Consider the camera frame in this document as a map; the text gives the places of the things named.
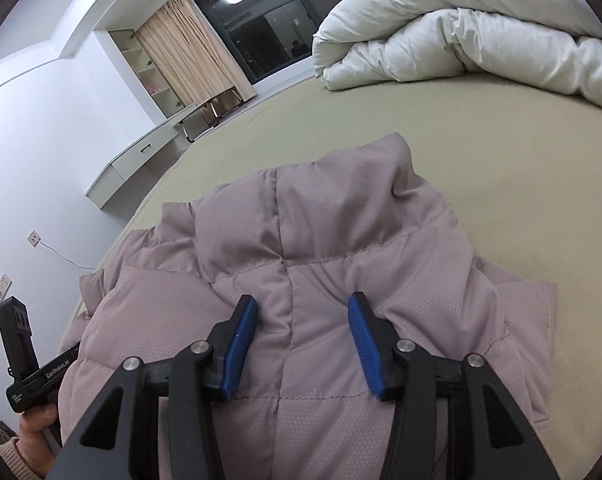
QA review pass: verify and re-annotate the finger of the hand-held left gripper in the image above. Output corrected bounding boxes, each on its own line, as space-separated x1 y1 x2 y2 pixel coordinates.
0 296 40 378

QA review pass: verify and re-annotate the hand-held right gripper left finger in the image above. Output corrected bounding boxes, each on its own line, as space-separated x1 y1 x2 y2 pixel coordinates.
46 295 259 480

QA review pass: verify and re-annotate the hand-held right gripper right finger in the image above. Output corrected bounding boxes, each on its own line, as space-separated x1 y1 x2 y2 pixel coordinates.
347 291 562 480

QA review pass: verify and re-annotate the pink hooded puffer coat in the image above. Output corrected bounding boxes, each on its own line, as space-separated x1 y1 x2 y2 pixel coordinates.
58 132 557 480

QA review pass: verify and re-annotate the person's left forearm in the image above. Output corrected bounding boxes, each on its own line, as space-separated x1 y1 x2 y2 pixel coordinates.
0 436 32 480

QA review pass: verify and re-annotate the person's left hand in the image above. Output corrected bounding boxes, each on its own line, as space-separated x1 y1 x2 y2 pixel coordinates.
17 392 64 478

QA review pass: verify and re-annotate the white floating desk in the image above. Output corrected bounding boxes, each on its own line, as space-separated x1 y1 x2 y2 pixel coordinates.
85 105 197 210

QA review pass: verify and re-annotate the bed with olive sheet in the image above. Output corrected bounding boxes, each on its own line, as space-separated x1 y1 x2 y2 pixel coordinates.
56 72 602 480

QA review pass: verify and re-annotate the white folding table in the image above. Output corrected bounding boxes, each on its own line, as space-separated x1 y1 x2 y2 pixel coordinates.
178 87 242 143

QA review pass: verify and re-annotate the beige curtain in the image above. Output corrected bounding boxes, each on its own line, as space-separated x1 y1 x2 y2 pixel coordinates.
136 0 257 106

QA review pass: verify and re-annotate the dark window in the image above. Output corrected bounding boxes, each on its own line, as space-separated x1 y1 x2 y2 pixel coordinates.
188 0 354 86

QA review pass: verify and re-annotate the white duvet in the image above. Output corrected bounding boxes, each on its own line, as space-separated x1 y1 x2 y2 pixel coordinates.
312 0 602 118

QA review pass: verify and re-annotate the thin grey cable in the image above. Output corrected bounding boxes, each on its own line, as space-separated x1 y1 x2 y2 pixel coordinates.
38 242 99 271

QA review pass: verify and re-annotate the white wall shelf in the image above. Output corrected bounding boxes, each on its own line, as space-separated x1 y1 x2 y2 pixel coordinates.
108 27 179 121

